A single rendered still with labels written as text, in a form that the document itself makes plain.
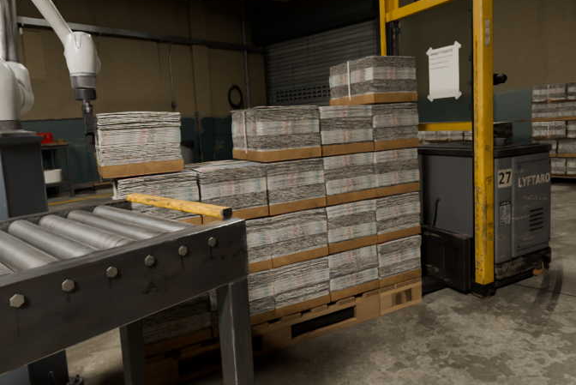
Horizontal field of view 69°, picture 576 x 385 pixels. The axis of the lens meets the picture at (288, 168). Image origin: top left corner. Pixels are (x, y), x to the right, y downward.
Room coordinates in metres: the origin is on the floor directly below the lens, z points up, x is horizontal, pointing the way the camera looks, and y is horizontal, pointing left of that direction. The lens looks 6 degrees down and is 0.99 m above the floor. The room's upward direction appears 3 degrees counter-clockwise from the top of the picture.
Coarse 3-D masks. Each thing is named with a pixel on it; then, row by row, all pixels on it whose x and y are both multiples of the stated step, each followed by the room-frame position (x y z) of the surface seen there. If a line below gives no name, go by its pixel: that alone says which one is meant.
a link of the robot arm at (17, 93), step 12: (0, 60) 1.48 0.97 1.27; (0, 72) 1.45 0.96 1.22; (12, 72) 1.50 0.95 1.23; (0, 84) 1.43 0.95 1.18; (12, 84) 1.48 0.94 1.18; (0, 96) 1.43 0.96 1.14; (12, 96) 1.47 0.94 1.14; (0, 108) 1.43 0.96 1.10; (12, 108) 1.46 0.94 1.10; (0, 120) 1.42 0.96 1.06; (12, 120) 1.46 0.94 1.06
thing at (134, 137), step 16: (128, 112) 1.50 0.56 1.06; (144, 112) 1.52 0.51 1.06; (160, 112) 1.55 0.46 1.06; (176, 112) 1.58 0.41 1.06; (112, 128) 1.47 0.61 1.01; (128, 128) 1.50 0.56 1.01; (144, 128) 1.53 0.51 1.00; (160, 128) 1.55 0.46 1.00; (176, 128) 1.58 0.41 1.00; (112, 144) 1.50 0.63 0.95; (128, 144) 1.50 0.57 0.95; (144, 144) 1.52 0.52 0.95; (160, 144) 1.55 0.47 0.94; (176, 144) 1.58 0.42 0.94; (112, 160) 1.48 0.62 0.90; (128, 160) 1.50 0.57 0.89; (144, 160) 1.52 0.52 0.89; (160, 160) 1.55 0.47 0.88; (128, 176) 1.49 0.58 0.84
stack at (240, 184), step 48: (144, 192) 1.51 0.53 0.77; (192, 192) 1.59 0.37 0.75; (240, 192) 1.69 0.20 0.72; (288, 192) 1.79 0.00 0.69; (336, 192) 1.91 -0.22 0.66; (288, 240) 1.78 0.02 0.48; (336, 240) 1.90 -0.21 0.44; (288, 288) 1.77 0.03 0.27; (336, 288) 1.89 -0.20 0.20; (144, 336) 1.49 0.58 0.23; (288, 336) 1.77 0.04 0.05
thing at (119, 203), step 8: (112, 200) 1.19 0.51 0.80; (120, 200) 1.19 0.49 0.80; (64, 208) 1.10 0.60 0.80; (72, 208) 1.09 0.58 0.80; (80, 208) 1.09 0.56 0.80; (88, 208) 1.10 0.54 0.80; (128, 208) 1.18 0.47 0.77; (24, 216) 1.02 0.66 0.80; (32, 216) 1.01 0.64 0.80; (40, 216) 1.02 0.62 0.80; (64, 216) 1.06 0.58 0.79; (0, 224) 0.95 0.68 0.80; (8, 224) 0.97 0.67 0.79
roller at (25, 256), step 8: (0, 232) 0.85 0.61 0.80; (0, 240) 0.80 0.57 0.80; (8, 240) 0.78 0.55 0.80; (16, 240) 0.78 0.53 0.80; (0, 248) 0.77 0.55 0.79; (8, 248) 0.75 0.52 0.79; (16, 248) 0.73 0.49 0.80; (24, 248) 0.72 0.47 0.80; (32, 248) 0.72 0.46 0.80; (0, 256) 0.76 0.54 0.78; (8, 256) 0.72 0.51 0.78; (16, 256) 0.70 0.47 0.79; (24, 256) 0.68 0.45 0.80; (32, 256) 0.67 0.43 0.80; (40, 256) 0.66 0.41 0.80; (48, 256) 0.66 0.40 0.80; (8, 264) 0.72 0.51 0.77; (16, 264) 0.68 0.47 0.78; (24, 264) 0.66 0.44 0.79; (32, 264) 0.64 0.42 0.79; (40, 264) 0.63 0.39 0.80
